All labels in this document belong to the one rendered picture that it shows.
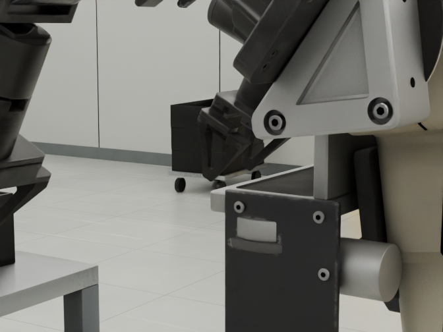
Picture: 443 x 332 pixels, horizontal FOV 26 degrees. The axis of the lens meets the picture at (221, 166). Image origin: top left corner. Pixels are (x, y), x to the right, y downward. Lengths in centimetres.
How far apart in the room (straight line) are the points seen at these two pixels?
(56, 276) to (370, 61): 96
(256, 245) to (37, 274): 77
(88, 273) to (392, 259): 83
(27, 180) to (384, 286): 31
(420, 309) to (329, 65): 26
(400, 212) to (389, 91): 20
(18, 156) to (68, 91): 752
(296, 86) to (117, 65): 740
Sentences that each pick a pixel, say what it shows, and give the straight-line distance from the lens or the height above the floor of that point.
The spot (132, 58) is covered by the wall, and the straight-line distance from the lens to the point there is 787.
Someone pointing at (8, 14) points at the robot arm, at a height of 118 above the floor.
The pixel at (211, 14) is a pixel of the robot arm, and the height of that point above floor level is 118.
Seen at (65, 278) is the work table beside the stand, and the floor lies 80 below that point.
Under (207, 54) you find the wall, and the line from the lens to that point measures 745.
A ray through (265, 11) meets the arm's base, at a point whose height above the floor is 118.
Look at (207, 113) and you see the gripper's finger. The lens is 110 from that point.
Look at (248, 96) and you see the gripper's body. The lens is 111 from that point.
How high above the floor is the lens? 118
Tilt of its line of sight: 9 degrees down
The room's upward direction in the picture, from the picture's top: straight up
